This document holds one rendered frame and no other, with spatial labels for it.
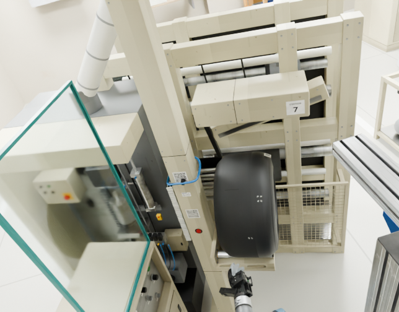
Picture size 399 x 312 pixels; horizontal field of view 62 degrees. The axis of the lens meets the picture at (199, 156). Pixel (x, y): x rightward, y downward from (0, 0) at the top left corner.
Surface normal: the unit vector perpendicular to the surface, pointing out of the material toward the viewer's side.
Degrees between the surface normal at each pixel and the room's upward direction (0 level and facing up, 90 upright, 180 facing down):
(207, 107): 90
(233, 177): 16
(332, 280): 0
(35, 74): 90
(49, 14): 90
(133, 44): 90
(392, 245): 0
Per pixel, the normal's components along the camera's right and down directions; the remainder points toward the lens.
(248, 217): -0.23, 0.08
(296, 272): -0.22, -0.77
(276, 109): -0.14, 0.63
